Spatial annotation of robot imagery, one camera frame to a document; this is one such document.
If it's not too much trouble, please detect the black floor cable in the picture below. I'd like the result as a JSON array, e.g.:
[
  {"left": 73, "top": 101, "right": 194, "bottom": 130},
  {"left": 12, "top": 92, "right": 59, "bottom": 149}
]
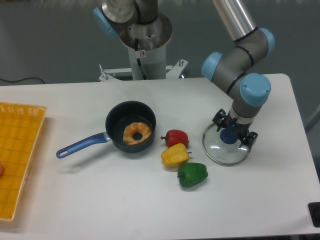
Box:
[{"left": 0, "top": 77, "right": 46, "bottom": 84}]

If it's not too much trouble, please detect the glass pot lid blue knob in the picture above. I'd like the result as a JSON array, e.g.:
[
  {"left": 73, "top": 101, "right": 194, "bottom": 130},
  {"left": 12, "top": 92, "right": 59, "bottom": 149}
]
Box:
[{"left": 202, "top": 123, "right": 251, "bottom": 167}]

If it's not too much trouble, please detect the black device at table corner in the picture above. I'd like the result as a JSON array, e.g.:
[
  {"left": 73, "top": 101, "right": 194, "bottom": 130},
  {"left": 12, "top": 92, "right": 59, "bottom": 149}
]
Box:
[{"left": 308, "top": 202, "right": 320, "bottom": 228}]

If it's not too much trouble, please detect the white pedestal base frame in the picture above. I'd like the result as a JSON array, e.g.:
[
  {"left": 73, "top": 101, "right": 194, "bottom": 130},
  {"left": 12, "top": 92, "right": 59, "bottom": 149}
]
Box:
[{"left": 98, "top": 59, "right": 189, "bottom": 83}]

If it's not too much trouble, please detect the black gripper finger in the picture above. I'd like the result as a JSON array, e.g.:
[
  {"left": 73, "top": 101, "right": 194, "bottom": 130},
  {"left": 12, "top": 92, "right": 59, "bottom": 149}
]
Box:
[
  {"left": 212, "top": 108, "right": 227, "bottom": 132},
  {"left": 237, "top": 129, "right": 258, "bottom": 148}
]

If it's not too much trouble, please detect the yellow plastic basket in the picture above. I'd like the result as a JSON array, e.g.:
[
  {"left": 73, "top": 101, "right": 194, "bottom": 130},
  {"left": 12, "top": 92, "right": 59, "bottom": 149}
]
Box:
[{"left": 0, "top": 102, "right": 47, "bottom": 222}]

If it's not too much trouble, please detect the black cable on pedestal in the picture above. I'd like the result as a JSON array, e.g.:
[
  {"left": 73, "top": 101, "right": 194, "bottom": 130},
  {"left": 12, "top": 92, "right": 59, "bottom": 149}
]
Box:
[{"left": 134, "top": 37, "right": 147, "bottom": 80}]

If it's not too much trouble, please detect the yellow bell pepper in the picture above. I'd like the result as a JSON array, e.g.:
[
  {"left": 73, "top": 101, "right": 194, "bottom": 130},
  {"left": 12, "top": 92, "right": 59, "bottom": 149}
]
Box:
[{"left": 161, "top": 143, "right": 190, "bottom": 168}]

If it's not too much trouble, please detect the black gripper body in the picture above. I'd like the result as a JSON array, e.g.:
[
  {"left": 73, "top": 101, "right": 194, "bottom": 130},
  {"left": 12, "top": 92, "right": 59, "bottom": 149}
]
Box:
[{"left": 225, "top": 116, "right": 252, "bottom": 138}]

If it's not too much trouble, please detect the green bell pepper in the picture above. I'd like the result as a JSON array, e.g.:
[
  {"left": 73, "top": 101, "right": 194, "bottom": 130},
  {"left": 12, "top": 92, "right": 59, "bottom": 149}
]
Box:
[{"left": 177, "top": 162, "right": 208, "bottom": 188}]

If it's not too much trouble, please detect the golden croissant ring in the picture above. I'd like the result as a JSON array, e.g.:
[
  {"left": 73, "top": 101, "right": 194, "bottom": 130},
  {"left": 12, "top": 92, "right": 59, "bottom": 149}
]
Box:
[{"left": 123, "top": 122, "right": 153, "bottom": 146}]

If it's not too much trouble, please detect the dark saucepan blue handle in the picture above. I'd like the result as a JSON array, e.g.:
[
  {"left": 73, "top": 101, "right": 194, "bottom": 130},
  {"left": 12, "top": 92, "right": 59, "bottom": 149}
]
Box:
[{"left": 56, "top": 100, "right": 156, "bottom": 159}]

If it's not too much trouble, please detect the red bell pepper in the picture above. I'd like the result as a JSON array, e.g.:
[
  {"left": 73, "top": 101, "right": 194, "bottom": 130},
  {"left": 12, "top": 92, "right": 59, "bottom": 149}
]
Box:
[{"left": 160, "top": 129, "right": 189, "bottom": 148}]

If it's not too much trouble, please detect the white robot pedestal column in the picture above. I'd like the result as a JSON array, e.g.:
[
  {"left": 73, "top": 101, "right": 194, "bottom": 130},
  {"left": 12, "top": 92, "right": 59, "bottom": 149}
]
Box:
[{"left": 119, "top": 13, "right": 173, "bottom": 80}]

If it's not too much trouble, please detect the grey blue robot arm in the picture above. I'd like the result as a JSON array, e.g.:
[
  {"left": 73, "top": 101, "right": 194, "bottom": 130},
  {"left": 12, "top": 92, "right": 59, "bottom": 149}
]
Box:
[{"left": 93, "top": 0, "right": 275, "bottom": 148}]

